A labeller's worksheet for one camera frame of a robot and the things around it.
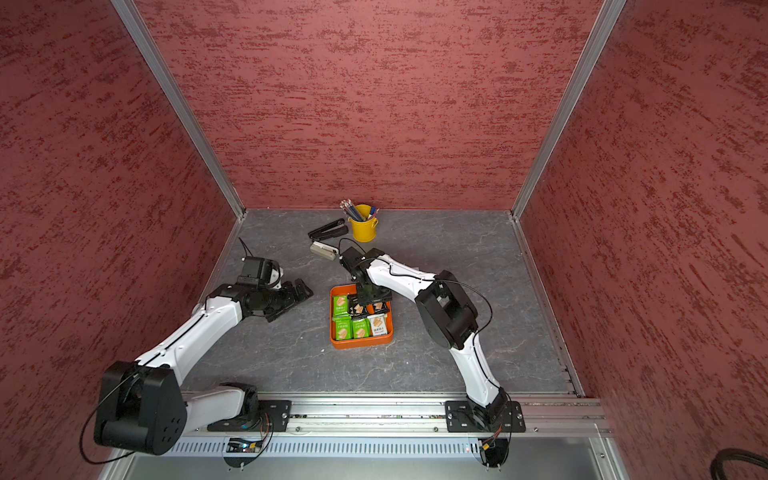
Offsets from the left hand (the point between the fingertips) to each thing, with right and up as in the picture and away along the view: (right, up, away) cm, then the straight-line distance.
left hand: (300, 305), depth 85 cm
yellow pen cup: (+16, +22, +23) cm, 36 cm away
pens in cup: (+15, +29, +22) cm, 40 cm away
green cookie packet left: (+13, -7, +1) cm, 14 cm away
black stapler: (+2, +23, +27) cm, 36 cm away
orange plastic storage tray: (+14, +4, +6) cm, 16 cm away
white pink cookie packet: (+22, -2, +7) cm, 24 cm away
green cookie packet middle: (+18, -7, +1) cm, 19 cm away
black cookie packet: (+15, -2, +5) cm, 16 cm away
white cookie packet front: (+23, -6, +2) cm, 24 cm away
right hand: (+22, -1, +7) cm, 23 cm away
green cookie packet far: (+10, -1, +6) cm, 12 cm away
